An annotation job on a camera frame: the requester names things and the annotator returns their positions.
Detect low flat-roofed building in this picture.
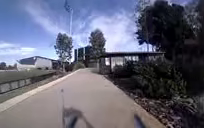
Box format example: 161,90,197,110
98,50,166,75

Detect tree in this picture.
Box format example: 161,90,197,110
88,28,108,62
53,32,74,73

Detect dark building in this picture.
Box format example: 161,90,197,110
73,45,93,64

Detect grey concrete path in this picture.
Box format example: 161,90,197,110
0,68,166,128

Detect tall light pole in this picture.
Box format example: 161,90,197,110
63,0,74,64

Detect bushes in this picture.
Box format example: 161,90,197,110
111,59,204,128

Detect mulch bed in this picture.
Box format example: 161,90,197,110
104,73,198,128

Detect robot's own part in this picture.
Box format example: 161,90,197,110
61,107,83,128
133,113,147,128

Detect white building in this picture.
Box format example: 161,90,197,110
16,55,59,72

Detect group of large trees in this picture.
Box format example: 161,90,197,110
133,0,204,94

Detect grass field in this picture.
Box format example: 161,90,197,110
0,69,58,86

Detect grass strip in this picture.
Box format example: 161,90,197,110
0,71,71,108

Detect pale concrete kerb strip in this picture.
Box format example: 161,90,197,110
0,68,82,119

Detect row of trees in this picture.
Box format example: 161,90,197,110
0,61,18,71

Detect low concrete wall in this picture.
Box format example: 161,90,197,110
0,71,58,98

